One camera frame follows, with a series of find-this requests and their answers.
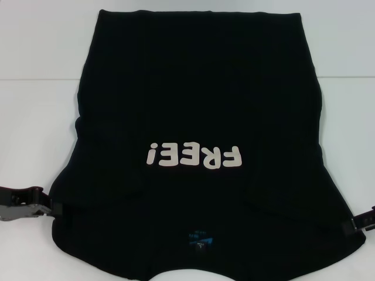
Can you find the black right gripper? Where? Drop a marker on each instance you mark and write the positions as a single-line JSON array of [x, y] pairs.
[[364, 219]]

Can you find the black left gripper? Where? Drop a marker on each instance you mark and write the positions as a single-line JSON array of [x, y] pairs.
[[23, 205]]

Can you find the black t-shirt with FREE print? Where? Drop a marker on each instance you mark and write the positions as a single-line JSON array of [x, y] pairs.
[[187, 87]]

